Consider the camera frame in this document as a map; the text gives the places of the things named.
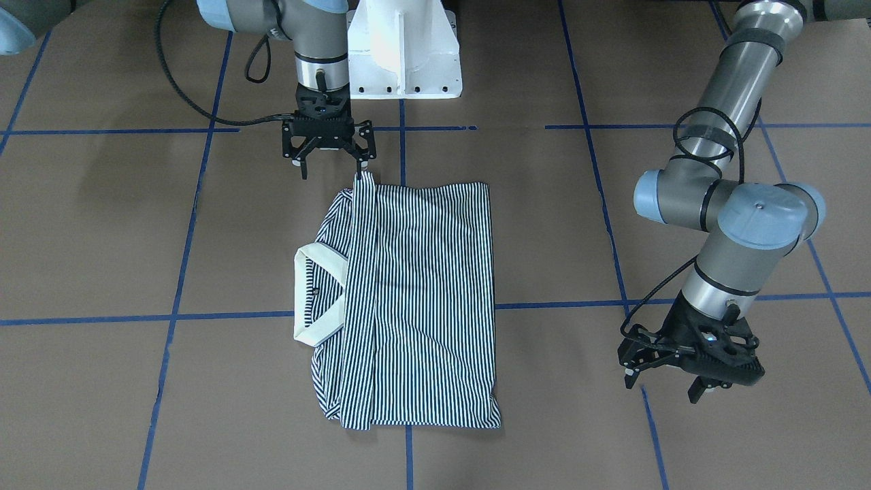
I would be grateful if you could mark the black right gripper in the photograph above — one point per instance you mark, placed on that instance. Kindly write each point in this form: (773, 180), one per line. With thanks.
(294, 143)

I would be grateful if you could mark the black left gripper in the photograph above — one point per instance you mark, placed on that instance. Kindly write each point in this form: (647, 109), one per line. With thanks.
(669, 332)

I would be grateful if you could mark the striped polo shirt white collar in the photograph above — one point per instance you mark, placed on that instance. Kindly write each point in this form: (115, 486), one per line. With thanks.
(395, 296)

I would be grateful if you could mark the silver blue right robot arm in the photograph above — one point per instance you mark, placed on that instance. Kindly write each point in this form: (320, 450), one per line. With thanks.
(319, 36)

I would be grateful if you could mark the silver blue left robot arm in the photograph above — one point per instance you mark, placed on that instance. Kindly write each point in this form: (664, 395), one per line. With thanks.
(750, 226)

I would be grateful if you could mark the white pedestal base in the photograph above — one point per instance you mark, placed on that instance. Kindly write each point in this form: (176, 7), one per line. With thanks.
(404, 50)

